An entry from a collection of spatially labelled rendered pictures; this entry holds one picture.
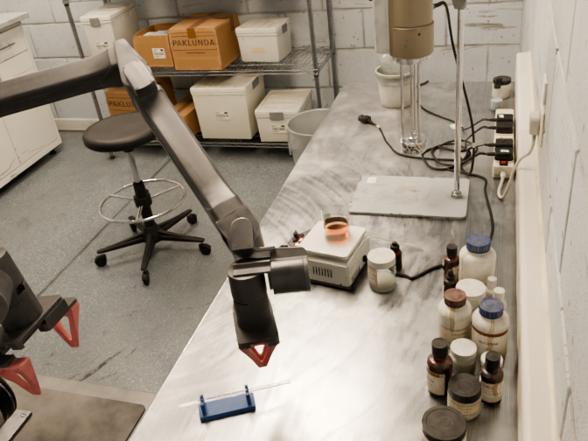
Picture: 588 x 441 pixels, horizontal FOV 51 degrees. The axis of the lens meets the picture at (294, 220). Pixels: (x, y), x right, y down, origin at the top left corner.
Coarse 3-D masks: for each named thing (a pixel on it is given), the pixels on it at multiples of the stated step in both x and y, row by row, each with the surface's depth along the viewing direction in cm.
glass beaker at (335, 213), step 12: (324, 204) 135; (336, 204) 136; (348, 204) 133; (324, 216) 132; (336, 216) 131; (348, 216) 133; (324, 228) 135; (336, 228) 133; (348, 228) 134; (336, 240) 134
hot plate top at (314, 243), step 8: (320, 224) 142; (312, 232) 140; (320, 232) 140; (352, 232) 138; (360, 232) 138; (304, 240) 138; (312, 240) 137; (320, 240) 137; (352, 240) 135; (312, 248) 134; (320, 248) 134; (328, 248) 134; (336, 248) 133; (344, 248) 133; (352, 248) 133; (328, 256) 132; (336, 256) 131; (344, 256) 131
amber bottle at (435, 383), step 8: (432, 344) 103; (440, 344) 103; (432, 352) 103; (440, 352) 102; (432, 360) 104; (440, 360) 104; (448, 360) 104; (432, 368) 104; (440, 368) 103; (448, 368) 103; (432, 376) 105; (440, 376) 104; (448, 376) 104; (432, 384) 106; (440, 384) 105; (432, 392) 107; (440, 392) 106
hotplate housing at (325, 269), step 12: (360, 240) 138; (360, 252) 137; (312, 264) 135; (324, 264) 133; (336, 264) 132; (348, 264) 132; (360, 264) 138; (312, 276) 137; (324, 276) 135; (336, 276) 134; (348, 276) 133; (348, 288) 134
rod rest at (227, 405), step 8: (216, 400) 111; (224, 400) 111; (232, 400) 111; (240, 400) 110; (248, 400) 109; (200, 408) 110; (208, 408) 110; (216, 408) 110; (224, 408) 109; (232, 408) 109; (240, 408) 109; (248, 408) 109; (200, 416) 108; (208, 416) 108; (216, 416) 109
